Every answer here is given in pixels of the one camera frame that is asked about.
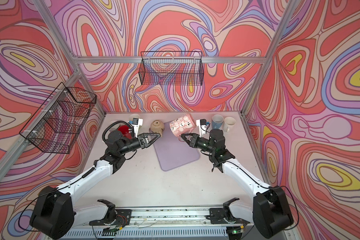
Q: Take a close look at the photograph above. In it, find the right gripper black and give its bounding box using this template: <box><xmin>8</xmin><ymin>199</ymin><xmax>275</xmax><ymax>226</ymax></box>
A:
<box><xmin>181</xmin><ymin>133</ymin><xmax>216</xmax><ymax>154</ymax></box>

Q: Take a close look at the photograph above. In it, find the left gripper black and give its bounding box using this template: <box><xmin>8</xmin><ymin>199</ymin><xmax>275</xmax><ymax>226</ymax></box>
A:
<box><xmin>117</xmin><ymin>134</ymin><xmax>160</xmax><ymax>157</ymax></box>

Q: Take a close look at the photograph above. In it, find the pink patterned mug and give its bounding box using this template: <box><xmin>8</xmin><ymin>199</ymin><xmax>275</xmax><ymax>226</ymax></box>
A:
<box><xmin>170</xmin><ymin>113</ymin><xmax>196</xmax><ymax>142</ymax></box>

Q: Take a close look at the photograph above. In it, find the beige ceramic teapot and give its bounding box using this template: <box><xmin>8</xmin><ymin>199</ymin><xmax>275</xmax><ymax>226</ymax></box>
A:
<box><xmin>150</xmin><ymin>120</ymin><xmax>165</xmax><ymax>135</ymax></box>

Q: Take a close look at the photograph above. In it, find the red mug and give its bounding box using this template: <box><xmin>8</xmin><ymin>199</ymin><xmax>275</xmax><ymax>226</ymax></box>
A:
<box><xmin>117</xmin><ymin>125</ymin><xmax>133</xmax><ymax>139</ymax></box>

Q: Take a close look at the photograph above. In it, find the light green mug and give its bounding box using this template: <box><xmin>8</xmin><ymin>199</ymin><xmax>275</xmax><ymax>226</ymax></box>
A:
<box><xmin>129</xmin><ymin>114</ymin><xmax>140</xmax><ymax>121</ymax></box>

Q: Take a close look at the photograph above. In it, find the blue floral mug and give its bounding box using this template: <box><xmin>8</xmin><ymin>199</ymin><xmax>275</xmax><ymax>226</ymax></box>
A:
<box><xmin>212</xmin><ymin>114</ymin><xmax>224</xmax><ymax>129</ymax></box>

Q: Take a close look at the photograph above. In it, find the white mug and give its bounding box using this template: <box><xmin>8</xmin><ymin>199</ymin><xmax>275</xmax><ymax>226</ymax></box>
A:
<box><xmin>223</xmin><ymin>117</ymin><xmax>237</xmax><ymax>133</ymax></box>

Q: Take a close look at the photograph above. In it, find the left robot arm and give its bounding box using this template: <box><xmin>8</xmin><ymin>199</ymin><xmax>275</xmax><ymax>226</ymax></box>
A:
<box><xmin>29</xmin><ymin>119</ymin><xmax>162</xmax><ymax>240</ymax></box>

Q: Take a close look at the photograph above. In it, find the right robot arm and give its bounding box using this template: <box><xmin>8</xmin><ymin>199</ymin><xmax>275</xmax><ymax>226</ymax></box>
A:
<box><xmin>181</xmin><ymin>129</ymin><xmax>294</xmax><ymax>239</ymax></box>

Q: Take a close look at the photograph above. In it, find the lavender tray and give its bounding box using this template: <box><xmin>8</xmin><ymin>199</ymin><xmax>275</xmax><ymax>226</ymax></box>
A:
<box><xmin>154</xmin><ymin>122</ymin><xmax>200</xmax><ymax>172</ymax></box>

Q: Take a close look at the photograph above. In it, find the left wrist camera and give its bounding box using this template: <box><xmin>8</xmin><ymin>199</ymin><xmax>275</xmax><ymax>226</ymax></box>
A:
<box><xmin>129</xmin><ymin>118</ymin><xmax>143</xmax><ymax>137</ymax></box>

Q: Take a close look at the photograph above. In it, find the black wire basket back wall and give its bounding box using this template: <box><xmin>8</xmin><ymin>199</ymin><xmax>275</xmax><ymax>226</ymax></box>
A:
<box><xmin>139</xmin><ymin>51</ymin><xmax>204</xmax><ymax>86</ymax></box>

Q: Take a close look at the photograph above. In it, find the black wire basket wall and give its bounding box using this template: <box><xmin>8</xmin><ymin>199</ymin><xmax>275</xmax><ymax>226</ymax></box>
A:
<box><xmin>139</xmin><ymin>51</ymin><xmax>204</xmax><ymax>86</ymax></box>
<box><xmin>19</xmin><ymin>83</ymin><xmax>97</xmax><ymax>154</ymax></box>

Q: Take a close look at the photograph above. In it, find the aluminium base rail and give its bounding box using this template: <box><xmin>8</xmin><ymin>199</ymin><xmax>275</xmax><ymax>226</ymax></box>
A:
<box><xmin>58</xmin><ymin>206</ymin><xmax>260</xmax><ymax>240</ymax></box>

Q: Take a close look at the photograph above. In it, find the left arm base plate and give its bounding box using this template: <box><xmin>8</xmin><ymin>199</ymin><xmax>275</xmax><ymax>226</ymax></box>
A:
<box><xmin>89</xmin><ymin>209</ymin><xmax>132</xmax><ymax>227</ymax></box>

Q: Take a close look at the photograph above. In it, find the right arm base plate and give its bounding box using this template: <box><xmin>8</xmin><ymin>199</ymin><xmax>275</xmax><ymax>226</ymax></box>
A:
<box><xmin>206</xmin><ymin>208</ymin><xmax>249</xmax><ymax>226</ymax></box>

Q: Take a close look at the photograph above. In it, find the black wire basket left wall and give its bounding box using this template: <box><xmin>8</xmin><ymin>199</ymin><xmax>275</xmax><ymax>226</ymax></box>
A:
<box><xmin>19</xmin><ymin>83</ymin><xmax>97</xmax><ymax>154</ymax></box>

